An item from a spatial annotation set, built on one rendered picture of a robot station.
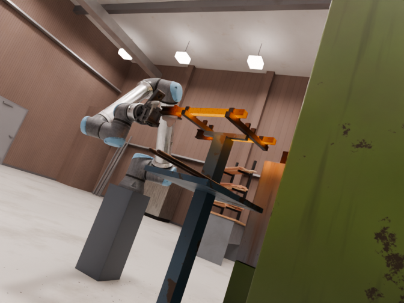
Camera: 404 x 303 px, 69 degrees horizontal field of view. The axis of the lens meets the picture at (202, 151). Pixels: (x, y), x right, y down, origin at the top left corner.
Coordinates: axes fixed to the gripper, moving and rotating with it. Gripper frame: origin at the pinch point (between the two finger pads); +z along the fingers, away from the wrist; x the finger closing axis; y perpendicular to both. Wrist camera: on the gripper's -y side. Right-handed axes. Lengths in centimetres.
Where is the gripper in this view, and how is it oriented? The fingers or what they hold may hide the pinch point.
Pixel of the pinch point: (172, 109)
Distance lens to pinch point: 124.7
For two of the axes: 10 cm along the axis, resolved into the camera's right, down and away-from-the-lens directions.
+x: -5.8, -3.7, -7.3
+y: -3.2, 9.2, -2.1
